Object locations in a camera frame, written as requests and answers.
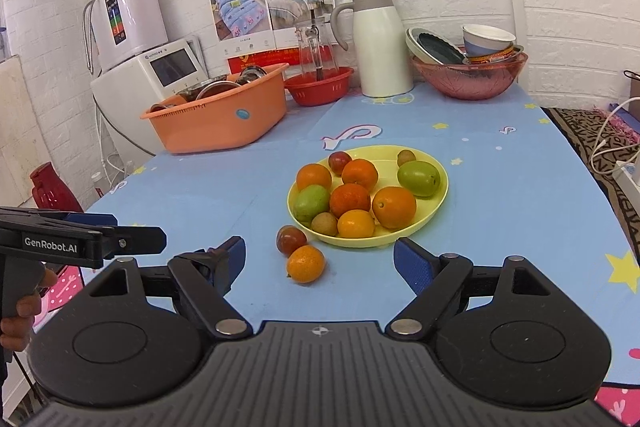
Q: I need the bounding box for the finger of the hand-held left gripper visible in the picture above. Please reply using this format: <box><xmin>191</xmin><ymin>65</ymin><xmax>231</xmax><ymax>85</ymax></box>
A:
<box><xmin>37</xmin><ymin>209</ymin><xmax>119</xmax><ymax>231</ymax></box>
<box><xmin>101</xmin><ymin>226</ymin><xmax>168</xmax><ymax>261</ymax></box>

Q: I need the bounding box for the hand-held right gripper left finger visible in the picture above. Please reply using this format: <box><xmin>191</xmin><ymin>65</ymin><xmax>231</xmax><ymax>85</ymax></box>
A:
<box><xmin>82</xmin><ymin>235</ymin><xmax>254</xmax><ymax>339</ymax></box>

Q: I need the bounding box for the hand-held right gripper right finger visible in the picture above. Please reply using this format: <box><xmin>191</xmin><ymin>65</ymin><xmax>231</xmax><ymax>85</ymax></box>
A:
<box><xmin>385</xmin><ymin>237</ymin><xmax>555</xmax><ymax>339</ymax></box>

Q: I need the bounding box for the yellow plastic plate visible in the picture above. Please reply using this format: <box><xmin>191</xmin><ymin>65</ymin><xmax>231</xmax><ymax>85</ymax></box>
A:
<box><xmin>287</xmin><ymin>145</ymin><xmax>449</xmax><ymax>249</ymax></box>

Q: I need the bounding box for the orange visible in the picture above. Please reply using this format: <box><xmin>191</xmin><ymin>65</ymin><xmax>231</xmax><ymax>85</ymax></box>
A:
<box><xmin>372</xmin><ymin>186</ymin><xmax>417</xmax><ymax>230</ymax></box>
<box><xmin>329</xmin><ymin>183</ymin><xmax>372</xmax><ymax>219</ymax></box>
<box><xmin>341</xmin><ymin>159</ymin><xmax>379</xmax><ymax>190</ymax></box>
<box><xmin>296</xmin><ymin>163</ymin><xmax>333</xmax><ymax>192</ymax></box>

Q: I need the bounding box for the dark red plum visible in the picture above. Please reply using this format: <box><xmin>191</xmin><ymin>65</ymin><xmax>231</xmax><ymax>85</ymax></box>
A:
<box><xmin>277</xmin><ymin>225</ymin><xmax>308</xmax><ymax>256</ymax></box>

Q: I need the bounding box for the small tangerine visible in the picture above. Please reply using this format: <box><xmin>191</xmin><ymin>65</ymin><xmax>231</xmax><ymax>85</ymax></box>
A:
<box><xmin>337</xmin><ymin>209</ymin><xmax>376</xmax><ymax>239</ymax></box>
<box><xmin>286</xmin><ymin>245</ymin><xmax>327</xmax><ymax>284</ymax></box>

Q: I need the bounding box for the green mango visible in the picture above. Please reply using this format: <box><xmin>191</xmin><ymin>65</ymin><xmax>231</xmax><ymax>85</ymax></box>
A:
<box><xmin>293</xmin><ymin>185</ymin><xmax>331</xmax><ymax>223</ymax></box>
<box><xmin>397</xmin><ymin>161</ymin><xmax>442</xmax><ymax>198</ymax></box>

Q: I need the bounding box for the brown kiwi front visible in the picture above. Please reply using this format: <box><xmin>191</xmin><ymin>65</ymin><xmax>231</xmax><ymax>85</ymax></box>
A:
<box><xmin>311</xmin><ymin>212</ymin><xmax>339</xmax><ymax>237</ymax></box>

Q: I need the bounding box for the bright red plum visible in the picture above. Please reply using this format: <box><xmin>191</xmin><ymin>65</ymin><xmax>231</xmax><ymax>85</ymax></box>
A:
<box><xmin>328</xmin><ymin>151</ymin><xmax>352</xmax><ymax>176</ymax></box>

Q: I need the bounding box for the person's left hand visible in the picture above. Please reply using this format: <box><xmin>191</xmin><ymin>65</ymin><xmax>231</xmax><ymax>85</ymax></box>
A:
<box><xmin>0</xmin><ymin>268</ymin><xmax>59</xmax><ymax>352</ymax></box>

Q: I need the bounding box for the red vase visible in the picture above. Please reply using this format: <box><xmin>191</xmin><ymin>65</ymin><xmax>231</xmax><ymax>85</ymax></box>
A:
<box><xmin>30</xmin><ymin>162</ymin><xmax>84</xmax><ymax>214</ymax></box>

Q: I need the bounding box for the blue printed tablecloth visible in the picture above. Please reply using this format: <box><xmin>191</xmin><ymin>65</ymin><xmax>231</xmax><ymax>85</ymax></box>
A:
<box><xmin>45</xmin><ymin>82</ymin><xmax>640</xmax><ymax>427</ymax></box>

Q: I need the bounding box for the beige board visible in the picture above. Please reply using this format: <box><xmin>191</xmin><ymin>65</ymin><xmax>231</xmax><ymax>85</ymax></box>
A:
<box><xmin>0</xmin><ymin>56</ymin><xmax>39</xmax><ymax>208</ymax></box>

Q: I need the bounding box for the white appliance with screen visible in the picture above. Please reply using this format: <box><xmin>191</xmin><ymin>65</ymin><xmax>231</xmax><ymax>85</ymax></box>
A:
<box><xmin>91</xmin><ymin>36</ymin><xmax>208</xmax><ymax>158</ymax></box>

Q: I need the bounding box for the orange plastic basket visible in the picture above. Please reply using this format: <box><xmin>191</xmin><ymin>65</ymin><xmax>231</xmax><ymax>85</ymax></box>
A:
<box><xmin>140</xmin><ymin>63</ymin><xmax>290</xmax><ymax>155</ymax></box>

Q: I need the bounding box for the stainless steel plate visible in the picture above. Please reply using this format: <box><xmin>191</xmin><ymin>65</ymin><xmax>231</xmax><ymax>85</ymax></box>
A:
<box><xmin>194</xmin><ymin>76</ymin><xmax>242</xmax><ymax>102</ymax></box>
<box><xmin>238</xmin><ymin>66</ymin><xmax>269</xmax><ymax>86</ymax></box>

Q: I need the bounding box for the pink glass bowl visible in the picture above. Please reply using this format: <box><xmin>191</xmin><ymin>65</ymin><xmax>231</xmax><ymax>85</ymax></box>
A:
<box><xmin>411</xmin><ymin>52</ymin><xmax>529</xmax><ymax>101</ymax></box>

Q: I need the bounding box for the red plastic basket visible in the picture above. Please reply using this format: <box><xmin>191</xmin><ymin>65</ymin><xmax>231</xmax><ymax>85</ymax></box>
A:
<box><xmin>284</xmin><ymin>67</ymin><xmax>355</xmax><ymax>106</ymax></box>

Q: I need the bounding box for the white water purifier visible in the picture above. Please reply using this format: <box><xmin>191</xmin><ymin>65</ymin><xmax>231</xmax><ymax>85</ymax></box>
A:
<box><xmin>91</xmin><ymin>0</ymin><xmax>168</xmax><ymax>72</ymax></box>

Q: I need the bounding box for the patterned mat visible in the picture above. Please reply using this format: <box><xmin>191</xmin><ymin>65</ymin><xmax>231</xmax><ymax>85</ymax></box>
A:
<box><xmin>542</xmin><ymin>107</ymin><xmax>640</xmax><ymax>258</ymax></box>

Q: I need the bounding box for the white thermos jug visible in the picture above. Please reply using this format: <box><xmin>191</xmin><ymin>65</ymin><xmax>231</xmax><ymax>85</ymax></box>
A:
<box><xmin>330</xmin><ymin>0</ymin><xmax>415</xmax><ymax>98</ymax></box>

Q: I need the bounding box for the white dark plate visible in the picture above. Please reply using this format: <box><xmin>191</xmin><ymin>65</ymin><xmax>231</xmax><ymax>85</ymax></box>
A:
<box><xmin>406</xmin><ymin>27</ymin><xmax>467</xmax><ymax>66</ymax></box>

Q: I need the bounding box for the patterned ceramic bowl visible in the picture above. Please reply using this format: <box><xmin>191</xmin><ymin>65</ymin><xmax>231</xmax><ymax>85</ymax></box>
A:
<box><xmin>462</xmin><ymin>45</ymin><xmax>525</xmax><ymax>66</ymax></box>

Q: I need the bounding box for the glass pitcher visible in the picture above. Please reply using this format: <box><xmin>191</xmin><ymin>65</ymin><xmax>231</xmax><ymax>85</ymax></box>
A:
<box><xmin>295</xmin><ymin>19</ymin><xmax>337</xmax><ymax>82</ymax></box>

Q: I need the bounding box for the white and blue bowl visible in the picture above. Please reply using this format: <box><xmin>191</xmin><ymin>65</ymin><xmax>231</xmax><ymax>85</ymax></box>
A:
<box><xmin>462</xmin><ymin>24</ymin><xmax>517</xmax><ymax>58</ymax></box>

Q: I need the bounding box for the blue bedding poster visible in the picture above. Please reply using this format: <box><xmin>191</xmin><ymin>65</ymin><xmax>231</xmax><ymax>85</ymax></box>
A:
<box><xmin>207</xmin><ymin>0</ymin><xmax>275</xmax><ymax>58</ymax></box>

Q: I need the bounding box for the grey hose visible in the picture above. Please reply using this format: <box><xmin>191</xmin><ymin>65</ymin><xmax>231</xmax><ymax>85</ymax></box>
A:
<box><xmin>82</xmin><ymin>0</ymin><xmax>102</xmax><ymax>76</ymax></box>

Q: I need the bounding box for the white charging cable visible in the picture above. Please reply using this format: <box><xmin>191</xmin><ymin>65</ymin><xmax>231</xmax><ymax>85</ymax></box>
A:
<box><xmin>590</xmin><ymin>101</ymin><xmax>640</xmax><ymax>178</ymax></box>

